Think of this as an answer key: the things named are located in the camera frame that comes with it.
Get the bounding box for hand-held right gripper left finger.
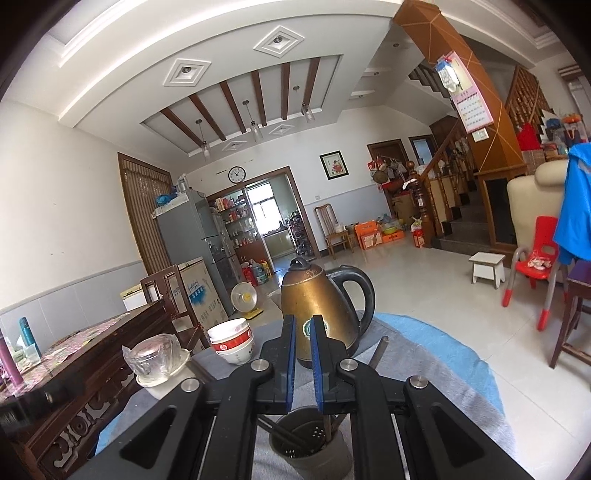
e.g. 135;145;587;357
60;315;297;480

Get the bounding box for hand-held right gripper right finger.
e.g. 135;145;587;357
309;315;536;480

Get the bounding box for dark metal chopstick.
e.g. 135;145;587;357
272;422;315;456
323;413;345;445
372;337;390;370

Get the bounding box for dark grey utensil holder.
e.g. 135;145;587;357
269;406;354;480

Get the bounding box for pink bottle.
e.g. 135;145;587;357
0;337;23;387

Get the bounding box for plain white bowl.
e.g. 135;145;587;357
215;342;255;366

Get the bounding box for red banded white bowl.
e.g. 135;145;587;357
207;318;253;354

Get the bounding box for teal bottle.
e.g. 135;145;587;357
18;318;37;359

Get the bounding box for bronze electric kettle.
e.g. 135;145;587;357
280;257;376;369

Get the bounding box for floral table cover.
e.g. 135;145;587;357
0;318;131;403

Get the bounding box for grey blue-edged round tablecloth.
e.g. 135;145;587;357
95;311;515;480

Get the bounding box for white blue-printed chest freezer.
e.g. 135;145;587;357
178;256;232;325

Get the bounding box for clear glass lidded jar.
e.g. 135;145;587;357
124;335;191;387

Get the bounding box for light wooden chair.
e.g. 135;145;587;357
315;203;354;258

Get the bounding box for orange cardboard box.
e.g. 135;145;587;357
358;222;385;251

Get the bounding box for dark wooden dining chair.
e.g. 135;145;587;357
141;265;209;348

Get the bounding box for small white appliance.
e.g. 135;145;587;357
120;284;151;313

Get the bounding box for shelf of bottles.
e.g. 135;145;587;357
208;187;273;274

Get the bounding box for grey refrigerator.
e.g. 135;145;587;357
154;191;236;317

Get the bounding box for white wooden stool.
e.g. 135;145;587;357
468;252;507;289

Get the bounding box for framed flower picture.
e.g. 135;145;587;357
320;150;345;181

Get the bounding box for wooden staircase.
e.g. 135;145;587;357
409;62;519;253

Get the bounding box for brown window blind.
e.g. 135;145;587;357
117;152;174;274

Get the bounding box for glass pendant lamp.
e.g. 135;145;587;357
295;85;317;123
245;100;264;143
196;119;212;160

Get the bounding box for red child's chair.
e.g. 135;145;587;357
502;216;561;331

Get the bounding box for dark wooden stool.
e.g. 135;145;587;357
549;261;591;370

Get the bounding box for cream armchair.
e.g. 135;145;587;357
506;159;573;278

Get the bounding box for orange brown pillar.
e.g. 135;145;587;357
392;0;530;177

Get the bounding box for blue jacket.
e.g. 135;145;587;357
553;142;591;265

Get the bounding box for square recessed ceiling light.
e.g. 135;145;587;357
164;58;212;88
253;25;305;57

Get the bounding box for pile of colourful boxes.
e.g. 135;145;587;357
517;108;591;163

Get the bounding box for pink wall calendar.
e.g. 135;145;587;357
435;52;495;135

